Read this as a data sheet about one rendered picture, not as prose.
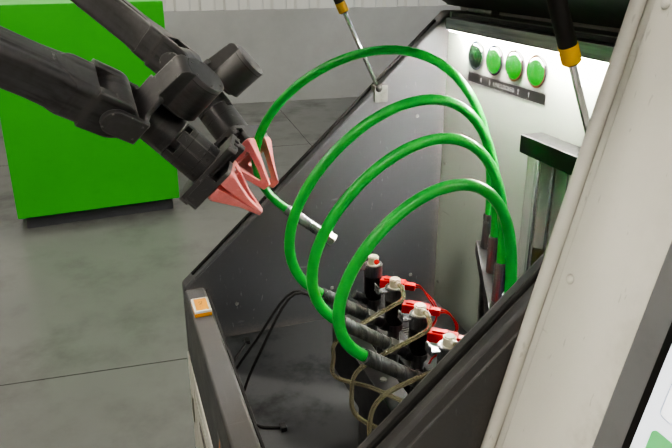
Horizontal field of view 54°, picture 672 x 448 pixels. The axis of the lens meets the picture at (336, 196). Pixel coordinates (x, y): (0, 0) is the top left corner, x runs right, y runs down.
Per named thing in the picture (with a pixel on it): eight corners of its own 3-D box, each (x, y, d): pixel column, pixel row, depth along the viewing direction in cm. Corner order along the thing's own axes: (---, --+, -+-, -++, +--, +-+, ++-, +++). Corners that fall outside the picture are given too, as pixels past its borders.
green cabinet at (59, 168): (159, 171, 503) (142, -7, 458) (180, 209, 428) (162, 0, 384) (22, 188, 468) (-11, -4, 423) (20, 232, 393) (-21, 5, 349)
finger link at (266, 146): (296, 171, 108) (262, 126, 109) (275, 174, 101) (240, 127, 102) (268, 196, 110) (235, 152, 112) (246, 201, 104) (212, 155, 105)
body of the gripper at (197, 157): (240, 155, 86) (196, 116, 83) (188, 208, 88) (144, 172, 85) (243, 141, 92) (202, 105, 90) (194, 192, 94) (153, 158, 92)
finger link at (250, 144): (295, 171, 107) (262, 126, 109) (275, 174, 101) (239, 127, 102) (267, 196, 110) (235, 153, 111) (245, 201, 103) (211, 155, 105)
